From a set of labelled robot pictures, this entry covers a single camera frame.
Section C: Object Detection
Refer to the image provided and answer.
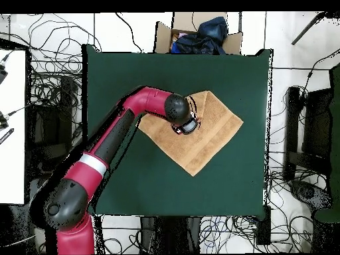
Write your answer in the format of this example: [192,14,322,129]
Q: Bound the tan terry towel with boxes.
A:
[137,90,244,177]

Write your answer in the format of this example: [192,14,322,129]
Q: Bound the black flat strip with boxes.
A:
[0,127,15,145]

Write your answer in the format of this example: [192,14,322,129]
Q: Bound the dark green table cloth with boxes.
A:
[82,43,273,217]

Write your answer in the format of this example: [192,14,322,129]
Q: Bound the cardboard box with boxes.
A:
[153,11,243,55]

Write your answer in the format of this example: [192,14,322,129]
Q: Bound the dark blue clothes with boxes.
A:
[171,16,229,55]

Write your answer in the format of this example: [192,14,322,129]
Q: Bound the black rectangular block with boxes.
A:
[256,205,272,246]

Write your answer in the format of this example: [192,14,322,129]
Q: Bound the dark chair base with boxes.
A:
[289,180,331,211]

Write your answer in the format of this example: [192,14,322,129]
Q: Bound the green covered table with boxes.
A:
[313,63,340,224]

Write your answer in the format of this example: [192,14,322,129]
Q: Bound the black rod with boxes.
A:
[291,11,326,46]

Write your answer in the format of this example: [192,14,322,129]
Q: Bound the white desk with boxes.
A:
[0,48,27,205]

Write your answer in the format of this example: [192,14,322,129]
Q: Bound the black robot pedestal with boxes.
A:
[139,215,203,254]

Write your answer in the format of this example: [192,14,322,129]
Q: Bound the blue cable bundle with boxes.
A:
[199,214,256,252]

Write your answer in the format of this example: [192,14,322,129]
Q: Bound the single black cable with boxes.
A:
[115,12,144,52]

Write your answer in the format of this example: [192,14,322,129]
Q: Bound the black metal frame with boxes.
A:
[282,86,333,181]
[26,75,78,173]

